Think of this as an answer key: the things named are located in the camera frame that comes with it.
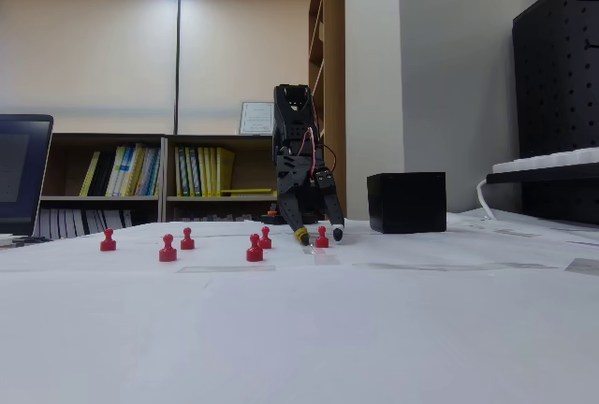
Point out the yellow blue book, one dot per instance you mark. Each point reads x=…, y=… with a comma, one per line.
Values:
x=119, y=170

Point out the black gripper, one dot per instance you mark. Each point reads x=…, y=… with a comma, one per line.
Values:
x=294, y=185

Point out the black square bin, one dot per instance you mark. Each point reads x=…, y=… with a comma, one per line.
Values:
x=407, y=203

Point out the black binder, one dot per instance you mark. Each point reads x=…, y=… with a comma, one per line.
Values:
x=100, y=175

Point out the flat yellow folder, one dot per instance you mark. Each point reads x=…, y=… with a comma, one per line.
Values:
x=248, y=190

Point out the white power strip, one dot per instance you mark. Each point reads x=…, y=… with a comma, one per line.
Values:
x=552, y=158

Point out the black shelf rail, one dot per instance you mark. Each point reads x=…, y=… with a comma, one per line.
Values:
x=538, y=177

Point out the thin yellow book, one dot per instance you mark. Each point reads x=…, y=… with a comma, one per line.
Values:
x=90, y=175

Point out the laptop screen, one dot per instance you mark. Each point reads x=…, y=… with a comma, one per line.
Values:
x=18, y=175

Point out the row of white journals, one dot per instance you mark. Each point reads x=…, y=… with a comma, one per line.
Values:
x=70, y=224

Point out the black vertical wall pole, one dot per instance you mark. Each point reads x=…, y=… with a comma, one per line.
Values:
x=178, y=58

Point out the tall wooden bookshelf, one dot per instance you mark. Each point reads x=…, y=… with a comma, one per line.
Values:
x=334, y=72

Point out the framed white notice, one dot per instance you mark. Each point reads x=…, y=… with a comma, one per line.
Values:
x=257, y=118

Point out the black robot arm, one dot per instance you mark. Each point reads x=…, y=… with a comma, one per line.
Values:
x=292, y=114

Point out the white paper table cover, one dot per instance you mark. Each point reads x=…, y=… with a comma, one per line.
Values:
x=299, y=329

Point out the clear tape strip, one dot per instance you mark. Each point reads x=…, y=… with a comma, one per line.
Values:
x=327, y=259
x=585, y=266
x=224, y=269
x=444, y=266

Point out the black pegboard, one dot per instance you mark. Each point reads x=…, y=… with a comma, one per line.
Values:
x=552, y=95

